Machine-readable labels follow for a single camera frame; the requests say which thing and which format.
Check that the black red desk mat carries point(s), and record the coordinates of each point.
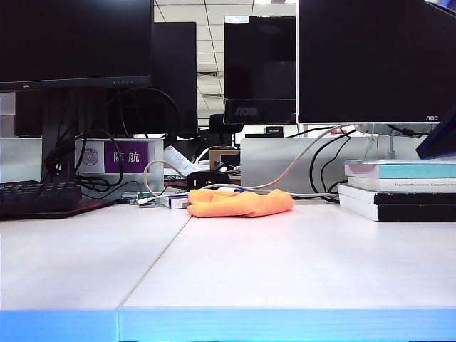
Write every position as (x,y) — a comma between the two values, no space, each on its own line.
(89,206)

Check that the wooden box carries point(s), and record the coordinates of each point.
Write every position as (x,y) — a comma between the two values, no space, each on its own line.
(224,152)

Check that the small black box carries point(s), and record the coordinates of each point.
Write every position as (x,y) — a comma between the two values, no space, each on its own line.
(275,130)

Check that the black blue right robot arm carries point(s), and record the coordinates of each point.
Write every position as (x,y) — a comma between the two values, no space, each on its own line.
(441,142)

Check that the black device red light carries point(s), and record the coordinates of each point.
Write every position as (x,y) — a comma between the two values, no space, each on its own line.
(199,178)

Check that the frosted glass desk divider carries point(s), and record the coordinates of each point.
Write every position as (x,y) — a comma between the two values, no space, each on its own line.
(21,160)

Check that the matte black monitor back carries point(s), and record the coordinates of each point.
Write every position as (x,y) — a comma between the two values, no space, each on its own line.
(174,71)

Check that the glossy black AOC monitor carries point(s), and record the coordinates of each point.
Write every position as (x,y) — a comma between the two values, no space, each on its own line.
(260,64)

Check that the green circuit board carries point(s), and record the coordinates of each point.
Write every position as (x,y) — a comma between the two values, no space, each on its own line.
(144,195)

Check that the teal book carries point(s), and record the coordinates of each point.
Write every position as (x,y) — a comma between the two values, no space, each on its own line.
(399,170)

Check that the purple white name sign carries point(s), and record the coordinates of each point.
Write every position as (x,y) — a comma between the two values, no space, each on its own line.
(126,156)

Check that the black spined white book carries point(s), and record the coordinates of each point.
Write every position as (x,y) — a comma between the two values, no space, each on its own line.
(409,213)
(409,198)

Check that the blue white medicine box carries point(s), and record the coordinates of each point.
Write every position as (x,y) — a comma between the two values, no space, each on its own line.
(176,202)

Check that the orange cleaning rag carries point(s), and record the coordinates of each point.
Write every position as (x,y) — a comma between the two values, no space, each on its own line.
(249,204)

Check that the white book black lettering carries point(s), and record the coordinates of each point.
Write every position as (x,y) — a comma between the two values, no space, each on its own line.
(377,184)

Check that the black keyboard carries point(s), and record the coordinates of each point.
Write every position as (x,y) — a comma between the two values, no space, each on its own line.
(28,196)

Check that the AOC monitor silver frame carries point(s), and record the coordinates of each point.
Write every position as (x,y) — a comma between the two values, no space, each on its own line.
(374,53)

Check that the white storage drawers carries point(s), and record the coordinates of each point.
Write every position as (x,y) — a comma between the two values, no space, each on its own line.
(7,114)

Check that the white adapter blue plug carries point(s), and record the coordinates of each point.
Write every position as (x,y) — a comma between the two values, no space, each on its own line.
(231,190)

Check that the black monitor stand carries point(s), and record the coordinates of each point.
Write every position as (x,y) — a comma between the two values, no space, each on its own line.
(58,124)

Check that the white printed carton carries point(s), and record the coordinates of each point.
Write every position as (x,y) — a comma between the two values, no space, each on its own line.
(176,156)

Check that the silver monitor stand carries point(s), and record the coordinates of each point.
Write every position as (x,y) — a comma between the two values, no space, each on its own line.
(392,142)

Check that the large black monitor gold logo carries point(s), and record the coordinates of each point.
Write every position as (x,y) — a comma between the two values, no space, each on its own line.
(71,35)

